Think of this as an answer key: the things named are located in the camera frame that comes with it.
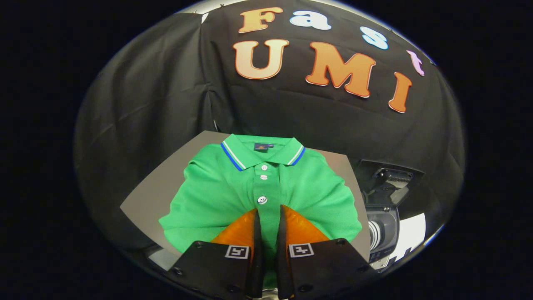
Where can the black backdrop cloth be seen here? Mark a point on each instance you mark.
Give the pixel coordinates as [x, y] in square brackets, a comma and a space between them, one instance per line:
[145, 104]

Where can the grey side table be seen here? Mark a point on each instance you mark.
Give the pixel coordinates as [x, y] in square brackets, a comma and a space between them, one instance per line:
[158, 187]

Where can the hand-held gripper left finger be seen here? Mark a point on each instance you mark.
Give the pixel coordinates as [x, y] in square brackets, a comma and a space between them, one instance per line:
[256, 258]

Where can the green polo shirt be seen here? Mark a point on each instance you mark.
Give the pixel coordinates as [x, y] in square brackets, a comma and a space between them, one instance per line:
[216, 187]

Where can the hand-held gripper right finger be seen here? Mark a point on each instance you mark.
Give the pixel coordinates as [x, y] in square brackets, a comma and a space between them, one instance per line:
[283, 258]

